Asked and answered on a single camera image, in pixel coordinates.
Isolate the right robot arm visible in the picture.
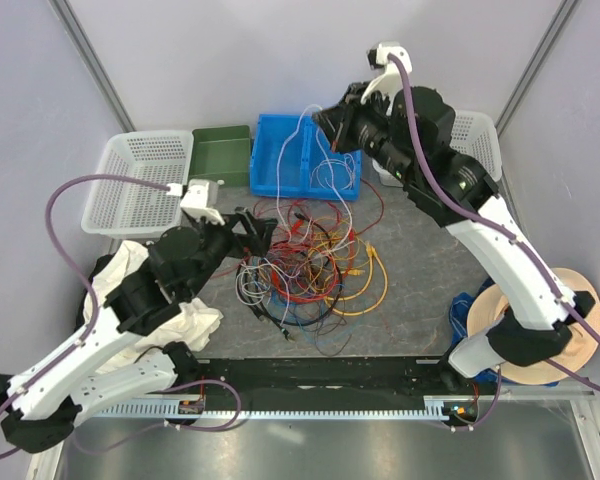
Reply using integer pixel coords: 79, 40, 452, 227
277, 82, 600, 394

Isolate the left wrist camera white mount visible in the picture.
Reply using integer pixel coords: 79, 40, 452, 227
167, 179, 225, 225

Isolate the beige bucket hat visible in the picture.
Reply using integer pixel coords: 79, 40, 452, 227
466, 267, 600, 387

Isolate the yellow ethernet cable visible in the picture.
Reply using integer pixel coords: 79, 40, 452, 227
322, 240, 390, 317

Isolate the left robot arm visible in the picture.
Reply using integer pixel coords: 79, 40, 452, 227
0, 208, 278, 453

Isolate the tangled cable pile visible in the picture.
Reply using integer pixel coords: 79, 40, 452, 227
234, 196, 390, 357

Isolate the left grey aluminium post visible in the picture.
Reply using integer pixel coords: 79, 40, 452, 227
49, 0, 136, 132

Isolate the light blue cable duct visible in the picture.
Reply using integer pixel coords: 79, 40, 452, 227
95, 396, 449, 421

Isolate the grey aluminium corner post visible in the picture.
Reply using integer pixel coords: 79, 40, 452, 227
495, 0, 581, 137

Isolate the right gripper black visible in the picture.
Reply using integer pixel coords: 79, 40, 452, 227
315, 79, 419, 185

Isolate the blue cloth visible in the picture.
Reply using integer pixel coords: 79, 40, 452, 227
448, 291, 482, 346

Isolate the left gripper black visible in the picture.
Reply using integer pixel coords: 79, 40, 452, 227
183, 206, 278, 299

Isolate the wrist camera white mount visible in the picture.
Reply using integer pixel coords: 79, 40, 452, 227
167, 179, 225, 225
361, 41, 412, 104

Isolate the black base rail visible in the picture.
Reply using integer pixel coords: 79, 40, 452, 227
176, 356, 474, 409

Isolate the white thin cable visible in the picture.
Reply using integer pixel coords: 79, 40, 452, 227
311, 151, 363, 202
274, 102, 361, 261

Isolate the blue divided plastic bin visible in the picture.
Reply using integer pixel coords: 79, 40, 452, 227
250, 114, 362, 202

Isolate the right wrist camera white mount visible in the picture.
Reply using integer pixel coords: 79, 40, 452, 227
361, 41, 412, 104

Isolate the green plastic box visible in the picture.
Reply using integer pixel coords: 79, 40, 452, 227
188, 125, 252, 187

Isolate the white basket with clothes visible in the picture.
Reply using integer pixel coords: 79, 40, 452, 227
374, 110, 503, 186

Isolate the empty white basket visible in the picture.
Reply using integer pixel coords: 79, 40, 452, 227
81, 130, 194, 240

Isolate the white cloth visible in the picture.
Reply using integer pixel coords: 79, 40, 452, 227
89, 240, 224, 374

